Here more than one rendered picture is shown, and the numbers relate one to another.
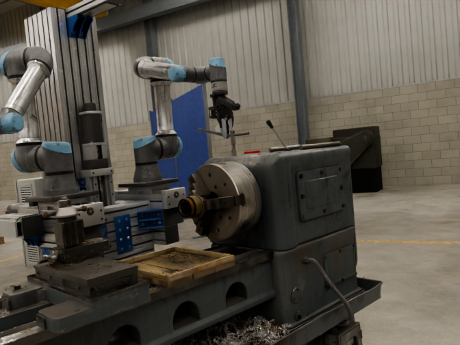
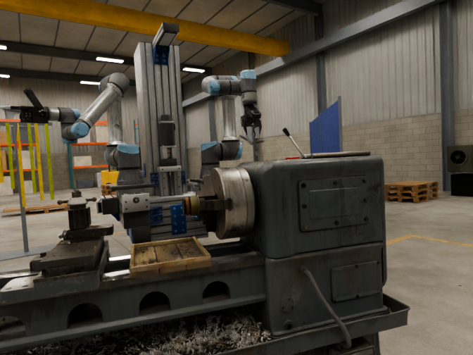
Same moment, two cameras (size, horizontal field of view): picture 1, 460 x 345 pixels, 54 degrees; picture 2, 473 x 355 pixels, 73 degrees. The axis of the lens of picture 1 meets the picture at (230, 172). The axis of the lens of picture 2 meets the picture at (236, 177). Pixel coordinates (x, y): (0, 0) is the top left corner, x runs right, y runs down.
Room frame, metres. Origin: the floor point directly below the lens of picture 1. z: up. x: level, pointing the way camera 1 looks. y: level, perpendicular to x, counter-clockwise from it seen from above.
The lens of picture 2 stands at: (0.59, -0.63, 1.26)
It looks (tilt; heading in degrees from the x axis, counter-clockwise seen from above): 3 degrees down; 27
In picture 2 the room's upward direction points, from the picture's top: 3 degrees counter-clockwise
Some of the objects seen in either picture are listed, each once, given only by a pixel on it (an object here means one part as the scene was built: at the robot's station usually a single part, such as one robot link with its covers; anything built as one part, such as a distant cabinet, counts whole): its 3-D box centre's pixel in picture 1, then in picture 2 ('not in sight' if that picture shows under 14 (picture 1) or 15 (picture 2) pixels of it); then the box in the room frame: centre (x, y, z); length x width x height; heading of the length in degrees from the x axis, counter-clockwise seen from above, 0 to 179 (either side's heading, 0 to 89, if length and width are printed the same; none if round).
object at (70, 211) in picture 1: (66, 211); (77, 201); (1.47, 0.55, 1.13); 0.08 x 0.08 x 0.03
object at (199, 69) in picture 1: (201, 74); (240, 87); (2.13, 0.09, 1.65); 0.11 x 0.11 x 0.08; 41
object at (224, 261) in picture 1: (172, 263); (167, 253); (1.65, 0.24, 0.89); 0.36 x 0.30 x 0.04; 44
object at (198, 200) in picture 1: (193, 206); (193, 206); (1.73, 0.15, 1.08); 0.09 x 0.09 x 0.09; 44
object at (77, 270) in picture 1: (79, 270); (77, 249); (1.42, 0.51, 0.95); 0.43 x 0.17 x 0.05; 44
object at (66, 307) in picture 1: (69, 291); (64, 265); (1.38, 0.53, 0.90); 0.47 x 0.30 x 0.06; 44
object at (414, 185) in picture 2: not in sight; (411, 191); (10.11, -0.98, 0.22); 1.25 x 0.86 x 0.44; 152
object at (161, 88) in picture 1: (163, 108); (228, 118); (2.43, 0.32, 1.54); 0.15 x 0.12 x 0.55; 131
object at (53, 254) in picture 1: (78, 252); (86, 233); (1.49, 0.53, 0.99); 0.20 x 0.10 x 0.05; 134
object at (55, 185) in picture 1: (60, 182); (129, 175); (1.96, 0.74, 1.21); 0.15 x 0.15 x 0.10
